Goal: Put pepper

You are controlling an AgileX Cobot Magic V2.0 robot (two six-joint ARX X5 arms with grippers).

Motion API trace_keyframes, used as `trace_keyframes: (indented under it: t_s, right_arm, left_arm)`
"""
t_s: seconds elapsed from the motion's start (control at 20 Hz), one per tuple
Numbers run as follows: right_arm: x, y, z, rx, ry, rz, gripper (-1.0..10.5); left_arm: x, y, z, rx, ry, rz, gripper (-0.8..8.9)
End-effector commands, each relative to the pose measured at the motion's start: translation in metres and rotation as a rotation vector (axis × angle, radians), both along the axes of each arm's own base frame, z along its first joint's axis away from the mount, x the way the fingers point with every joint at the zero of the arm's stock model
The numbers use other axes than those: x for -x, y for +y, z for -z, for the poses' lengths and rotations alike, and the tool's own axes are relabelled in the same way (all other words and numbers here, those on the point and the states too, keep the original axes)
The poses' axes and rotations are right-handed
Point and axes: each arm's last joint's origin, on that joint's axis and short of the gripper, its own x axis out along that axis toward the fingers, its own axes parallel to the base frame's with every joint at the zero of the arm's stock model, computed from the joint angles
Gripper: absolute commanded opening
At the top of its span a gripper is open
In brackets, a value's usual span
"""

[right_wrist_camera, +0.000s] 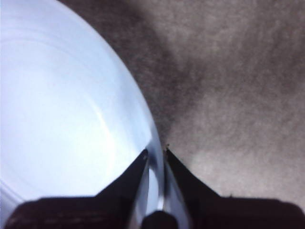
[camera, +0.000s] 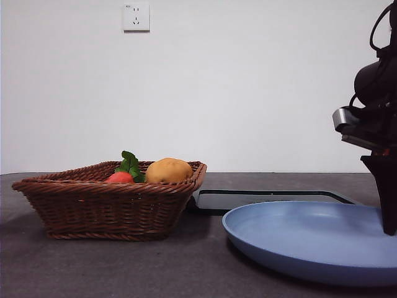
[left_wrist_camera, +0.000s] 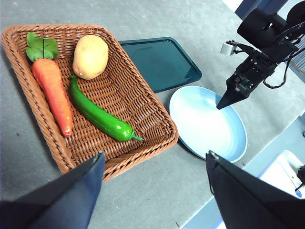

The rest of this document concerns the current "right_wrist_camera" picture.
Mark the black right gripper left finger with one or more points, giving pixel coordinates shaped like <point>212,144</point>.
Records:
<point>95,212</point>

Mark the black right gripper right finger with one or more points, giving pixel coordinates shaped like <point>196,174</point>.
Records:
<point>226,212</point>

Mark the blue plate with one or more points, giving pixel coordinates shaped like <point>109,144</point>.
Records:
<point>59,107</point>

